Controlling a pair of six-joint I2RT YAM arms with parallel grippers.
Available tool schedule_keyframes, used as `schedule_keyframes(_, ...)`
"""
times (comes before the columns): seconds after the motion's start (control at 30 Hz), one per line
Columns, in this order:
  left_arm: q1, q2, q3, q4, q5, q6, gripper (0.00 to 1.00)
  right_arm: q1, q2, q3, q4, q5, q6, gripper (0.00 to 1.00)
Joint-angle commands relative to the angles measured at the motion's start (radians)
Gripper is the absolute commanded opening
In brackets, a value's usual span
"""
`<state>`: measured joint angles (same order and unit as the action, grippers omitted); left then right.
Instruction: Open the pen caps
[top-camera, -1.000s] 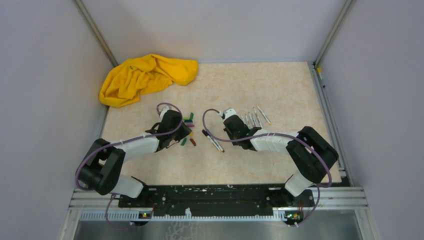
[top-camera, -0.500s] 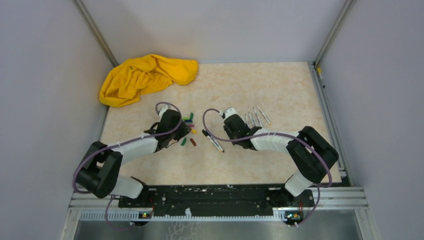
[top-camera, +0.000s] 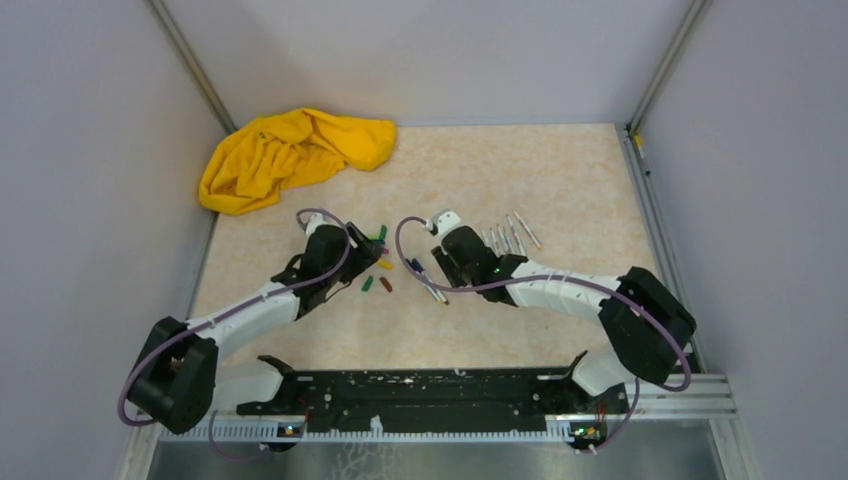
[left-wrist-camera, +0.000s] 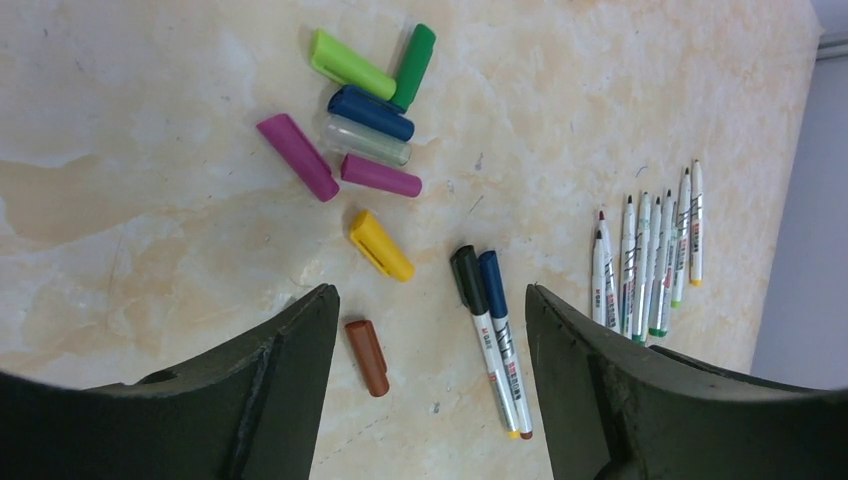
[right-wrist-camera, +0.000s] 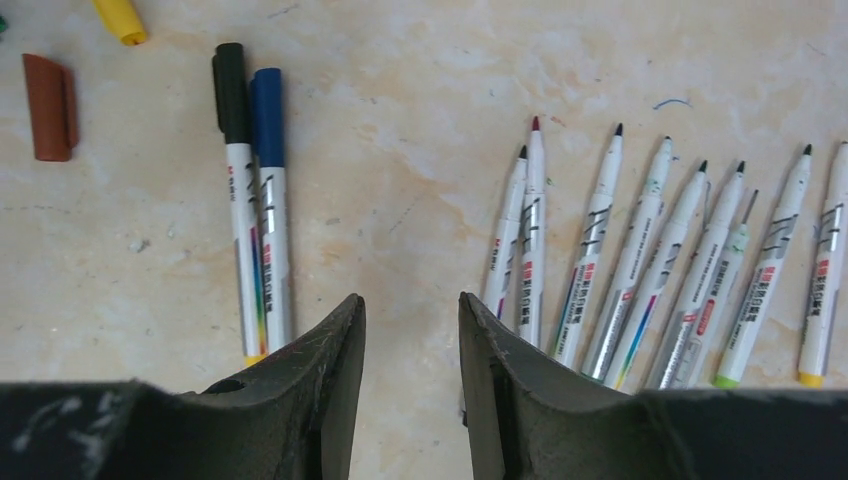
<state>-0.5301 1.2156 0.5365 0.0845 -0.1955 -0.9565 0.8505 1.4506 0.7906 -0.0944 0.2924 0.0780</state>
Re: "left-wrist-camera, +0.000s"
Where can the purple pen cap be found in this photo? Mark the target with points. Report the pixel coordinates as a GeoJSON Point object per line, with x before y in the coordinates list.
{"type": "Point", "coordinates": [364, 172]}

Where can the black capped pen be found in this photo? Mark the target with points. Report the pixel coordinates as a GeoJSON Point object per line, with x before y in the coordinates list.
{"type": "Point", "coordinates": [470, 286]}

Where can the dark green pen cap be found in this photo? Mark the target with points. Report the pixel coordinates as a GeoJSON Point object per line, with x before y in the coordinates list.
{"type": "Point", "coordinates": [413, 66]}

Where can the blue capped pen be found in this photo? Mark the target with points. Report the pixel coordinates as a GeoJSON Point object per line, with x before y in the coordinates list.
{"type": "Point", "coordinates": [495, 294]}

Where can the yellow pen cap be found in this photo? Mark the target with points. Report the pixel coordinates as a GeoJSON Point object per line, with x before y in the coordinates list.
{"type": "Point", "coordinates": [367, 234]}

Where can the magenta pen cap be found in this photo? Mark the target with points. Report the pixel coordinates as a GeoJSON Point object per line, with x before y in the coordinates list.
{"type": "Point", "coordinates": [286, 137]}

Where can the clear pen cap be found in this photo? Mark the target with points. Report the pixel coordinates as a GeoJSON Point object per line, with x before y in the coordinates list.
{"type": "Point", "coordinates": [346, 136]}

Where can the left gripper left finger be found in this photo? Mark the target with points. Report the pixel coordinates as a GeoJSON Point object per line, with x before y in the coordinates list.
{"type": "Point", "coordinates": [249, 408]}

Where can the purple capped pen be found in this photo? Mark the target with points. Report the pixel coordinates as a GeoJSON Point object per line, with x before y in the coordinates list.
{"type": "Point", "coordinates": [611, 299]}

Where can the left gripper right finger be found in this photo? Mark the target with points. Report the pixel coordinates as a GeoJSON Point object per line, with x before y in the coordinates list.
{"type": "Point", "coordinates": [613, 409]}

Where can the navy pen cap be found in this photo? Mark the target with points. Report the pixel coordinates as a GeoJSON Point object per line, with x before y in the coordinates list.
{"type": "Point", "coordinates": [359, 105]}

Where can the dark green capped pen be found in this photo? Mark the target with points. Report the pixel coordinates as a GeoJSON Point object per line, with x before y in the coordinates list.
{"type": "Point", "coordinates": [651, 250]}

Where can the magenta capped pen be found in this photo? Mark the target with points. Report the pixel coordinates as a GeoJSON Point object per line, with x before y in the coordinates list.
{"type": "Point", "coordinates": [642, 244]}

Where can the clear capped pen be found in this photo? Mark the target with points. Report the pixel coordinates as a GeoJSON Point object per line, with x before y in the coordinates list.
{"type": "Point", "coordinates": [662, 275]}

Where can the brown pen cap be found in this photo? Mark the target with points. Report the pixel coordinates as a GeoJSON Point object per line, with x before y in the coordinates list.
{"type": "Point", "coordinates": [369, 356]}

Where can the brown capped pen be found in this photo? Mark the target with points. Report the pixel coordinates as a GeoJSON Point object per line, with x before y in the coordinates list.
{"type": "Point", "coordinates": [627, 264]}

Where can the light green pen cap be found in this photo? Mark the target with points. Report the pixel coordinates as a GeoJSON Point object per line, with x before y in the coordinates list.
{"type": "Point", "coordinates": [338, 62]}

